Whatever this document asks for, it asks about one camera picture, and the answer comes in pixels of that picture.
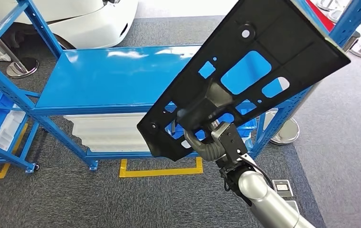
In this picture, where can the black plastic panel part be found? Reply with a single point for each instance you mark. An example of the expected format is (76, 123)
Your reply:
(293, 37)

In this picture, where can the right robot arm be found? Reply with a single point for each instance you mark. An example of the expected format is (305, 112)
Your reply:
(262, 198)

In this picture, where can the blue metal shelf rack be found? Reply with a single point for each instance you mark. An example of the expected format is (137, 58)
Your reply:
(105, 78)
(7, 156)

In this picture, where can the yellow U-shaped floor tape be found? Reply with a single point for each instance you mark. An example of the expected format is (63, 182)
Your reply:
(161, 172)

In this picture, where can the translucent white bin stack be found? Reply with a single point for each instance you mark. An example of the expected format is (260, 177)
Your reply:
(105, 135)

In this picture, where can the silver floor outlet plate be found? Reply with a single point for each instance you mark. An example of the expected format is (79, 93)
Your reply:
(293, 206)
(282, 188)

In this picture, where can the white car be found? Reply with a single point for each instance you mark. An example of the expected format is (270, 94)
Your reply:
(83, 22)

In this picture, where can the red barrier belt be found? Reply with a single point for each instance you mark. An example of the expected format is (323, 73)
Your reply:
(320, 15)

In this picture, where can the white divided plastic bin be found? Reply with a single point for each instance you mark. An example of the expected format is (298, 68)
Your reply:
(9, 129)

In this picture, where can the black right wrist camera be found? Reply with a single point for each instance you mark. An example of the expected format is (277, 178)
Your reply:
(230, 141)

